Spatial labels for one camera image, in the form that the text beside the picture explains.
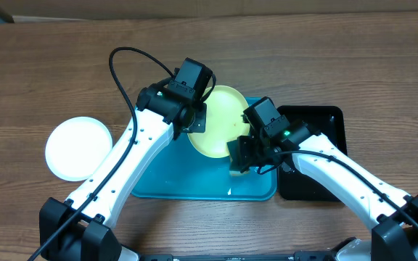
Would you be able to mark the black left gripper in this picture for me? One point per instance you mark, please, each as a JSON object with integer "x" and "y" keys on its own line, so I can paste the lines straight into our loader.
{"x": 199, "y": 124}

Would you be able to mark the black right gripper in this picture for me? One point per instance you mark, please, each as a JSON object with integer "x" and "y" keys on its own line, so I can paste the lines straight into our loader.
{"x": 247, "y": 159}

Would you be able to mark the green yellow sponge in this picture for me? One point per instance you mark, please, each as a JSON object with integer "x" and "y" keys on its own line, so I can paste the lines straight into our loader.
{"x": 239, "y": 153}

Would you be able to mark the green rimmed plate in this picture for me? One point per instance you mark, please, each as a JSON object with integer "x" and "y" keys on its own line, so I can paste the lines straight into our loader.
{"x": 224, "y": 122}

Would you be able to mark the white plate with red smears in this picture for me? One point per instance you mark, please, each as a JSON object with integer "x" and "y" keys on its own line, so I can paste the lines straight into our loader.
{"x": 76, "y": 147}

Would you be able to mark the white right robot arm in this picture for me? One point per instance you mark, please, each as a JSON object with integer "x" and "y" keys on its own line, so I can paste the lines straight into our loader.
{"x": 389, "y": 213}

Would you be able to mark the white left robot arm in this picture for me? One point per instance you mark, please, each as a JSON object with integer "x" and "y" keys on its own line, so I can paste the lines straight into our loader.
{"x": 80, "y": 228}

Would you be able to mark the black rectangular tray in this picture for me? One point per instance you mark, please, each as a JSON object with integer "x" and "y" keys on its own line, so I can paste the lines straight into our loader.
{"x": 293, "y": 185}

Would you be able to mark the teal plastic tray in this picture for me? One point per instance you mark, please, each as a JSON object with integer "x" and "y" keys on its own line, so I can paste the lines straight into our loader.
{"x": 179, "y": 171}

